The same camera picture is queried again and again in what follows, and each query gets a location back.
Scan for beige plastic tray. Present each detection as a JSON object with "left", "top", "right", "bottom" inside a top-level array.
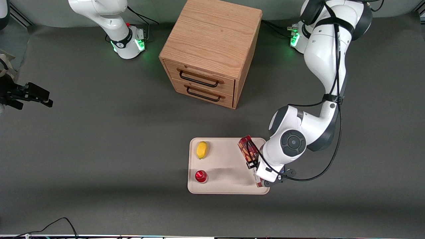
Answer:
[{"left": 187, "top": 137, "right": 270, "bottom": 195}]

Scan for beige right wrist mount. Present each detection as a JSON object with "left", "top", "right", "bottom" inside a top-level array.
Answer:
[{"left": 0, "top": 50, "right": 16, "bottom": 83}]

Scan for wooden drawer cabinet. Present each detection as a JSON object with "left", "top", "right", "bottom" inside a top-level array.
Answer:
[{"left": 159, "top": 0, "right": 263, "bottom": 110}]

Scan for red cookie box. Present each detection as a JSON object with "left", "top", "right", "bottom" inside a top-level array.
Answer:
[{"left": 238, "top": 135, "right": 266, "bottom": 188}]

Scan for yellow lemon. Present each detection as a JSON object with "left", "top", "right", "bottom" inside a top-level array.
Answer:
[{"left": 196, "top": 141, "right": 208, "bottom": 160}]

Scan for wooden drawer with black handle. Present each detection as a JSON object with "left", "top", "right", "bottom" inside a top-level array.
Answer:
[
  {"left": 170, "top": 78, "right": 235, "bottom": 109},
  {"left": 164, "top": 60, "right": 236, "bottom": 97}
]

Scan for black cable at right base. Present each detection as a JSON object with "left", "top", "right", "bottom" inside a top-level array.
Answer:
[{"left": 105, "top": 6, "right": 160, "bottom": 43}]

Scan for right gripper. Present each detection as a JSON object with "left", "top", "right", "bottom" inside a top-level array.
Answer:
[{"left": 0, "top": 77, "right": 54, "bottom": 110}]

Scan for black cables at left base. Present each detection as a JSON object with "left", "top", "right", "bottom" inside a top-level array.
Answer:
[{"left": 262, "top": 19, "right": 301, "bottom": 40}]

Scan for black cable at table edge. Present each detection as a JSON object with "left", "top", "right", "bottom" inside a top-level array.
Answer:
[{"left": 12, "top": 217, "right": 79, "bottom": 239}]

